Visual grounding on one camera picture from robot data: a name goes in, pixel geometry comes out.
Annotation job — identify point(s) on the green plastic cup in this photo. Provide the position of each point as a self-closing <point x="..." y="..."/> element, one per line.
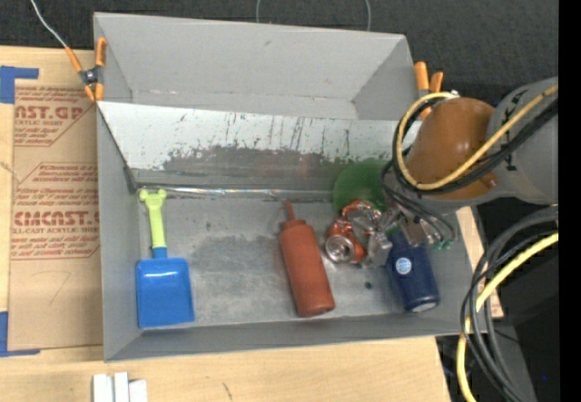
<point x="361" y="184"/>

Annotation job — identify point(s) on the grey metal bin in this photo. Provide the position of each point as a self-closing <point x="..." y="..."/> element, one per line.
<point x="245" y="264"/>

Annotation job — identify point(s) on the crushed orange drink can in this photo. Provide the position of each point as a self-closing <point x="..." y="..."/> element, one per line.
<point x="340" y="248"/>

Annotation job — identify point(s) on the brown cardboard board red print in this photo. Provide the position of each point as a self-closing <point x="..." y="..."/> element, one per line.
<point x="54" y="282"/>

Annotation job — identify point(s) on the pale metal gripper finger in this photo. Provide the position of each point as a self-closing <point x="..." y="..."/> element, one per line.
<point x="368" y="224"/>
<point x="377" y="250"/>

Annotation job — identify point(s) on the blue and green toy shovel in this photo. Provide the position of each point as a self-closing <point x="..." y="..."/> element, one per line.
<point x="163" y="291"/>

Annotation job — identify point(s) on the red-brown squeeze bottle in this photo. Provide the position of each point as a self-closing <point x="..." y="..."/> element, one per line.
<point x="306" y="268"/>

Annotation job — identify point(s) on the dark blue can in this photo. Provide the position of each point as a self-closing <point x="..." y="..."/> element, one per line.
<point x="415" y="284"/>

